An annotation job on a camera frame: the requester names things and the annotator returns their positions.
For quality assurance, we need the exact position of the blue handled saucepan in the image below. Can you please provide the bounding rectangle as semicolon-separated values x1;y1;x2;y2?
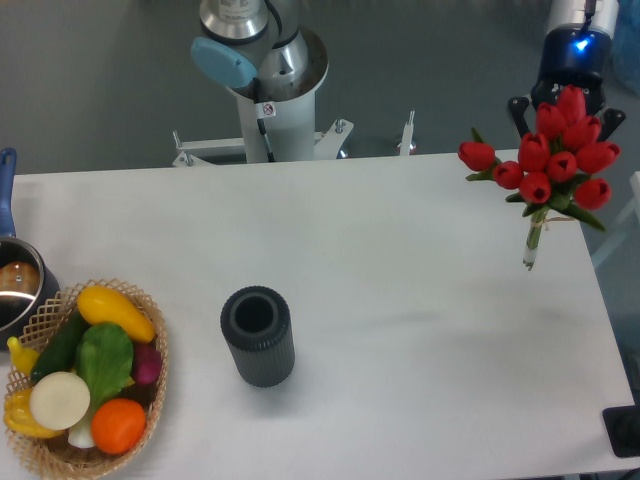
1;147;59;352

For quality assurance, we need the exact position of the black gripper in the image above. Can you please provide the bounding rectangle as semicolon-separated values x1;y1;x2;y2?
507;27;626;142

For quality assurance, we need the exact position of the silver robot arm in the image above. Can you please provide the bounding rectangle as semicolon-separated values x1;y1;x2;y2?
191;1;631;135

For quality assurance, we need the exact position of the purple radish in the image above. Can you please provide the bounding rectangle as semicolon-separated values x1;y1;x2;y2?
131;344;162;385

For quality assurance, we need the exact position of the blue plastic bag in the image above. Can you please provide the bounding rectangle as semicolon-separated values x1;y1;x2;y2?
612;0;639;96

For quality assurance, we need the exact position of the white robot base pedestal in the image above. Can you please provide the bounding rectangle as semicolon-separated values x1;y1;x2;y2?
172;91;355;167

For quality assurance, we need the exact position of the orange fruit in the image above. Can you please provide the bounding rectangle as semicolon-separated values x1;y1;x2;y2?
91;398;146;455

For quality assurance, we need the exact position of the black device at edge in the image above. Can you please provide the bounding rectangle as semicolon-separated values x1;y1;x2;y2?
602;405;639;458

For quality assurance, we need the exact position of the dark grey ribbed vase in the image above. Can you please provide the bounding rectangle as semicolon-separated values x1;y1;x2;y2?
220;286;295;388

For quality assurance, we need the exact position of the white onion half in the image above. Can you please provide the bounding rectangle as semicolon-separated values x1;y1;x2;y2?
29;372;90;430

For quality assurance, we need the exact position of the yellow bell pepper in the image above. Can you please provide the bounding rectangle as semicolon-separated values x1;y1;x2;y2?
4;388;64;439

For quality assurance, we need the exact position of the woven wicker basket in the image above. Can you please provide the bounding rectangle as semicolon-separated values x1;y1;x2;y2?
4;279;169;479

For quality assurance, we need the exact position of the white frame at right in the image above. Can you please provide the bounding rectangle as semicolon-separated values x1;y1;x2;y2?
591;171;639;269

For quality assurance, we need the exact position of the red tulip bouquet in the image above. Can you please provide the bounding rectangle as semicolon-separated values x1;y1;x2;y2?
458;85;621;269

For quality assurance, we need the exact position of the yellow squash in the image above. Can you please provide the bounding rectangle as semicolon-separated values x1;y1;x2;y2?
76;285;156;344

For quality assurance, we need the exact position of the green lettuce leaf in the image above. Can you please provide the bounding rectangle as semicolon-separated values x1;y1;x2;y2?
75;322;134;413

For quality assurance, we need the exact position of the dark green cucumber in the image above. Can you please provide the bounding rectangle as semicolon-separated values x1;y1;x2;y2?
30;310;90;384

